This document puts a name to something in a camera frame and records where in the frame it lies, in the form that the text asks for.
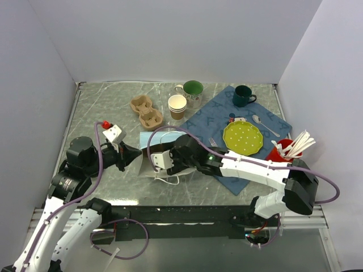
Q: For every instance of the dark green mug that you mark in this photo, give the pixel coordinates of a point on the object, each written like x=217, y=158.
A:
x=243, y=96

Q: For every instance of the white paper-wrapped straws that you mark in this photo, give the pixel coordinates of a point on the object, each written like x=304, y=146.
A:
x=302, y=142

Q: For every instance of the silver spoon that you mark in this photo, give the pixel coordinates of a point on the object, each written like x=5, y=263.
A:
x=257, y=120

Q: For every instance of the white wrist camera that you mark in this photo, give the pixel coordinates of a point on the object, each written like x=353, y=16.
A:
x=161, y=161
x=114, y=134

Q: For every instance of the light blue paper bag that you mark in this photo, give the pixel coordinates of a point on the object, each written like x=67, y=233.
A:
x=160, y=146

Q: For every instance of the red cup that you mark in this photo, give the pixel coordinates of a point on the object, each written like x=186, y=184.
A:
x=278, y=153

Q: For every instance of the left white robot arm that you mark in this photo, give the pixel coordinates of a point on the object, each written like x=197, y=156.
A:
x=50, y=247

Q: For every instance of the blue alphabet cloth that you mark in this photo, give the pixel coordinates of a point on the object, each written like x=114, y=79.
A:
x=213, y=117

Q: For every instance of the silver fork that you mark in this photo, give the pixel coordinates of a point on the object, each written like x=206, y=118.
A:
x=212, y=142

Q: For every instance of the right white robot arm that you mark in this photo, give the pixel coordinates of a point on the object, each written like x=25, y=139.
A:
x=295, y=184

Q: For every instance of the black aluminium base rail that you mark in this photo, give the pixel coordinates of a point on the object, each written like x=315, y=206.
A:
x=127, y=223

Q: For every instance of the white mug green interior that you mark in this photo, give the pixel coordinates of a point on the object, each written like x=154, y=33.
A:
x=192, y=91

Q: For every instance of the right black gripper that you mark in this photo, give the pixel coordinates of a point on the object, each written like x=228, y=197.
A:
x=177, y=167

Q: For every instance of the stack of brown paper cups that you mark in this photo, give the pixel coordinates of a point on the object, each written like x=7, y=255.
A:
x=177, y=105

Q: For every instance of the yellow dotted plate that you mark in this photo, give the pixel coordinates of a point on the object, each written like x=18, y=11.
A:
x=243, y=138

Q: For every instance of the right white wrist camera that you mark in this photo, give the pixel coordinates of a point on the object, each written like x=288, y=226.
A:
x=161, y=161

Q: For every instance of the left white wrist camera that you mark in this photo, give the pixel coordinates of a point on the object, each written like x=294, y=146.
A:
x=114, y=134

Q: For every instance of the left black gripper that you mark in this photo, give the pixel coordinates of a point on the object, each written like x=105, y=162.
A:
x=125, y=155

